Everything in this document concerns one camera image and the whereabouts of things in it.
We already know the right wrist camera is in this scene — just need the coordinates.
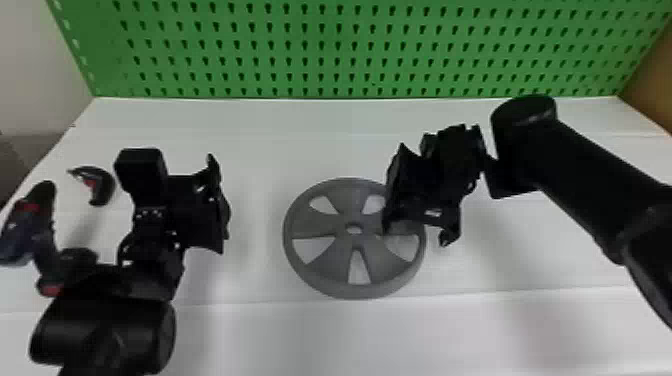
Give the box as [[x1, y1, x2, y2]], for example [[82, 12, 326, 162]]
[[385, 142, 423, 191]]

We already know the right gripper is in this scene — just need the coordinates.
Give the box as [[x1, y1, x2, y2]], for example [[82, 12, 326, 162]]
[[380, 149, 472, 248]]

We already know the grey wheel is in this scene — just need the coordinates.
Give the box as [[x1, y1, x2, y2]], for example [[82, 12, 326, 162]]
[[281, 176, 428, 301]]

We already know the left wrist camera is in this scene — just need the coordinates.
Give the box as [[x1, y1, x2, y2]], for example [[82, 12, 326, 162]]
[[113, 147, 170, 209]]

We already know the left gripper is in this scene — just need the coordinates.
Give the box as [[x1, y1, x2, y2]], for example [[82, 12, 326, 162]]
[[166, 153, 233, 256]]

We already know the small black red tool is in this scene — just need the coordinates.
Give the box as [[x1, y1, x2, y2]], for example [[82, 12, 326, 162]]
[[67, 165, 117, 208]]

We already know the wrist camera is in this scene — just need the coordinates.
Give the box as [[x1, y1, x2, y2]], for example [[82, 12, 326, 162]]
[[385, 142, 423, 191], [113, 147, 170, 209]]

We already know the drill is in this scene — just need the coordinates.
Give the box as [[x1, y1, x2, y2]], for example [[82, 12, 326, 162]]
[[0, 179, 101, 299]]

